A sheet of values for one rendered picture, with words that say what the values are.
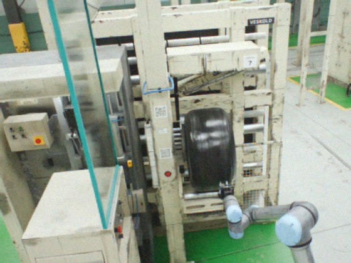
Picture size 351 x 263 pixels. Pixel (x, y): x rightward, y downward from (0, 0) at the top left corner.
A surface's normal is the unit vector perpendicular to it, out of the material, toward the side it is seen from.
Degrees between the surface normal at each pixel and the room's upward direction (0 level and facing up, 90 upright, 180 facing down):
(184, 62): 90
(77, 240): 90
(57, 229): 0
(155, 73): 90
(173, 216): 90
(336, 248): 0
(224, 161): 78
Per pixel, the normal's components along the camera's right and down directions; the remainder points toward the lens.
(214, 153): 0.07, 0.08
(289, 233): -0.76, 0.24
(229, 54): 0.11, 0.46
